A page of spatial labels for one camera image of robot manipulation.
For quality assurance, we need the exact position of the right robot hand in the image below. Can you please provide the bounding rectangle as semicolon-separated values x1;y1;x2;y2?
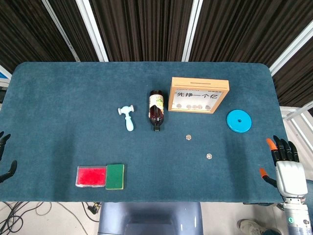
259;135;309;198

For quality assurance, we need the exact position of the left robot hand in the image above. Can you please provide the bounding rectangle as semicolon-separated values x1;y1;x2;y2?
0;131;18;184

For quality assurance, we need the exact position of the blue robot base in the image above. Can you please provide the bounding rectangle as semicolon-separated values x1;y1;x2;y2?
97;202;203;235

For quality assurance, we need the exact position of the white shoe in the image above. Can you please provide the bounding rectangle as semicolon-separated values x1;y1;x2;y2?
237;219;268;235

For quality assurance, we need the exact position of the blue round disc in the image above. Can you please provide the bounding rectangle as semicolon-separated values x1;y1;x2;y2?
226;109;252;134

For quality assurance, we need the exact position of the teal table cloth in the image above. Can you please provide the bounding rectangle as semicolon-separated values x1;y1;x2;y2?
0;61;286;203

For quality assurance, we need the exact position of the clear case with red pad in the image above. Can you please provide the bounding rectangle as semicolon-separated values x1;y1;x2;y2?
75;165;108;188

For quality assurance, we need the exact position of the black power plug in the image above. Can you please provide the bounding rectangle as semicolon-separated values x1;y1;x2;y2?
81;202;102;223

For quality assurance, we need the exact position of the green yellow sponge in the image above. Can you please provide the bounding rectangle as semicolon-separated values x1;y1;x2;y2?
105;164;125;190

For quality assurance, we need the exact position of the light blue toy hammer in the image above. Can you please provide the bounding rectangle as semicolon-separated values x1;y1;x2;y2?
117;104;135;133

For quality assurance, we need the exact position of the brown glass bottle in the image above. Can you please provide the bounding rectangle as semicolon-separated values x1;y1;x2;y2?
148;90;165;132

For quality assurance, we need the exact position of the dark pleated curtain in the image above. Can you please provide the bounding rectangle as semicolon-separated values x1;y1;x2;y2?
0;0;313;108

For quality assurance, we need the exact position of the white metal frame rack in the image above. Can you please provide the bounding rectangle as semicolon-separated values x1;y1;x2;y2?
280;100;313;157

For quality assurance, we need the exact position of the black floor cable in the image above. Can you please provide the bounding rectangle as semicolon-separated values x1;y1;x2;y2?
0;202;25;235

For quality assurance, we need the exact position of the white partition post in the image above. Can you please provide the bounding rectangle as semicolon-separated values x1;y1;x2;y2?
268;21;313;76
41;0;81;62
75;0;109;62
181;0;204;62

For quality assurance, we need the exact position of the wooden coin bank frame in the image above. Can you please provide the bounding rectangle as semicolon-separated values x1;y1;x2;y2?
168;76;230;115

